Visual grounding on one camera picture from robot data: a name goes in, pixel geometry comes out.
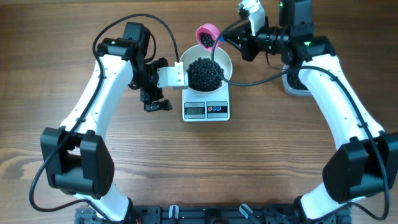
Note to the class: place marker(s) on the pink scoop blue handle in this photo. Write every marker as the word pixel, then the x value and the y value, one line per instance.
pixel 206 36

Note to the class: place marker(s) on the clear container of black beans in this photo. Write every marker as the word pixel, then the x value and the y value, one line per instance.
pixel 293 85

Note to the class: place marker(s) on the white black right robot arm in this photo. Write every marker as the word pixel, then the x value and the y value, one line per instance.
pixel 365 161

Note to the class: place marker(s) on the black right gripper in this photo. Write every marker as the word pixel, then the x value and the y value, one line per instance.
pixel 244 40

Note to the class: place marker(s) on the white digital kitchen scale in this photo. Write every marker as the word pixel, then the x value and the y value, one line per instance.
pixel 206 106

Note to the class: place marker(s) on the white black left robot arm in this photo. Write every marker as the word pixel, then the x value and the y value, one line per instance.
pixel 76 159

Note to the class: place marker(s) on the black beans in bowl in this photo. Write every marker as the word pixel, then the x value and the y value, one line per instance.
pixel 202 76

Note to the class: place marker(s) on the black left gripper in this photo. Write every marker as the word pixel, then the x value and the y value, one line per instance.
pixel 157 94

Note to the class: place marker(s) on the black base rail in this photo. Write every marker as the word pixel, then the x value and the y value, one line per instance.
pixel 276 213

